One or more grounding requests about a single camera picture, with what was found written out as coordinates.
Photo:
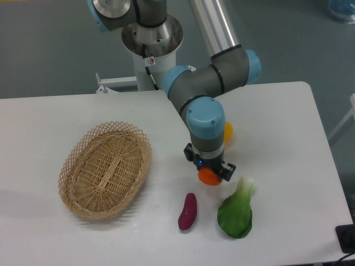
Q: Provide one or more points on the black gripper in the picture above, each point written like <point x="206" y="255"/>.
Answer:
<point x="215" y="164"/>

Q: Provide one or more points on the orange fruit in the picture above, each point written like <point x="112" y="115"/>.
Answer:
<point x="208" y="176"/>

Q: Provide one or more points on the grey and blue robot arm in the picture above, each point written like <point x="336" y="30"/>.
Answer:
<point x="193" y="92"/>

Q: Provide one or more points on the yellow mango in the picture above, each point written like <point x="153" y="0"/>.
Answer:
<point x="228" y="132"/>

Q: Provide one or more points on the green bok choy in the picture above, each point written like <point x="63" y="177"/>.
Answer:
<point x="234" y="215"/>

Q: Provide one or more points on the purple sweet potato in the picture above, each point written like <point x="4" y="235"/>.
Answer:
<point x="189" y="212"/>

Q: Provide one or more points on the woven wicker basket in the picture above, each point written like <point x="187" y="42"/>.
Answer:
<point x="105" y="170"/>

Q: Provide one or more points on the black device at edge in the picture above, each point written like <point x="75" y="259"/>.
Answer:
<point x="345" y="235"/>

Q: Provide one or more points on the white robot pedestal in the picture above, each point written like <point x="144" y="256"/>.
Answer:
<point x="154" y="47"/>

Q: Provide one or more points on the white metal base frame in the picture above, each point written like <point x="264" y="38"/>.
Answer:
<point x="119" y="81"/>

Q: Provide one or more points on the white frame at right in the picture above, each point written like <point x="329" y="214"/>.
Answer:
<point x="343" y="125"/>

